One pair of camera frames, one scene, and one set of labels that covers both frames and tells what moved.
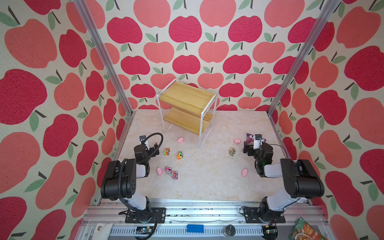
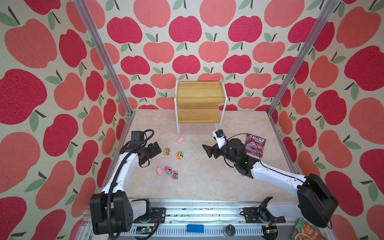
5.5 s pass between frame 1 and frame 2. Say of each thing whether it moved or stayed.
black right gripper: moved
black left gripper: stayed
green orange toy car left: stayed
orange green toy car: stayed
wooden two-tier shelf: moved
